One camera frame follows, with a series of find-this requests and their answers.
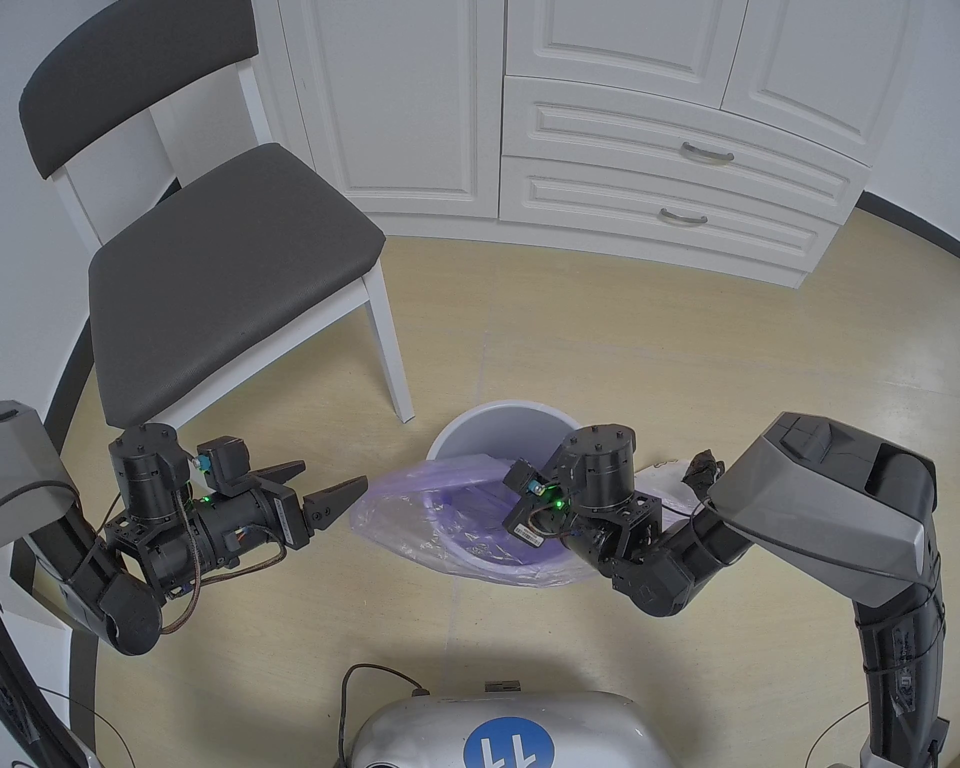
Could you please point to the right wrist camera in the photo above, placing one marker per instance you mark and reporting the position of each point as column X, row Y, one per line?
column 521, row 476

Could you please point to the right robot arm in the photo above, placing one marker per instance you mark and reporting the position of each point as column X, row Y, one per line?
column 825, row 487

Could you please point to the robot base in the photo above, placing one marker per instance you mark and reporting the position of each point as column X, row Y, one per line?
column 420, row 735

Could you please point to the white wardrobe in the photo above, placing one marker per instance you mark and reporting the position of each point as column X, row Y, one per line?
column 600, row 112

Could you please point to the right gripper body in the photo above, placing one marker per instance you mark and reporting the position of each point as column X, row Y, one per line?
column 559, row 532

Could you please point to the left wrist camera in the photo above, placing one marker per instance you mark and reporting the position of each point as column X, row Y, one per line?
column 229, row 461

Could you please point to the white chair dark grey seat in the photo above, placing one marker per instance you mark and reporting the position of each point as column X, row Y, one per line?
column 225, row 277

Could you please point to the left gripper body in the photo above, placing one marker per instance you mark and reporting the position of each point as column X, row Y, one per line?
column 240, row 521

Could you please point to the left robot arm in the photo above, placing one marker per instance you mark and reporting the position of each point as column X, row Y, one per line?
column 146, row 480

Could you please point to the white paper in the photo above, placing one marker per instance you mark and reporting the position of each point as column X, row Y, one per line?
column 664, row 474

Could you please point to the purple plastic bag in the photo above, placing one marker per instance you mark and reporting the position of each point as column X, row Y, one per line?
column 450, row 517

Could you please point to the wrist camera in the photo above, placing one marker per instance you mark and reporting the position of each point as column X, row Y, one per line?
column 229, row 461
column 521, row 476

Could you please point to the black plastic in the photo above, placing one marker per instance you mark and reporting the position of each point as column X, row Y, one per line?
column 701, row 472

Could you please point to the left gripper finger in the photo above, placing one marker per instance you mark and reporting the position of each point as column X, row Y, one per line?
column 279, row 476
column 330, row 504

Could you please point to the white trash bin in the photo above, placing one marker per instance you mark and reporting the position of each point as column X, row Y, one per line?
column 487, row 431

